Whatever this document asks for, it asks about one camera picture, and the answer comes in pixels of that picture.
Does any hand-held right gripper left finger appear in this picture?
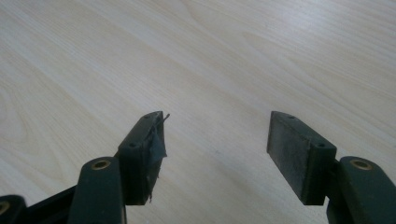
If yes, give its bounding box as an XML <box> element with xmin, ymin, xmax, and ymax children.
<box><xmin>66</xmin><ymin>110</ymin><xmax>171</xmax><ymax>224</ymax></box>

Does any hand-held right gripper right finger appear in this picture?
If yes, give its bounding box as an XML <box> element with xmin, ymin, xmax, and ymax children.
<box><xmin>266</xmin><ymin>110</ymin><xmax>396</xmax><ymax>224</ymax></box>

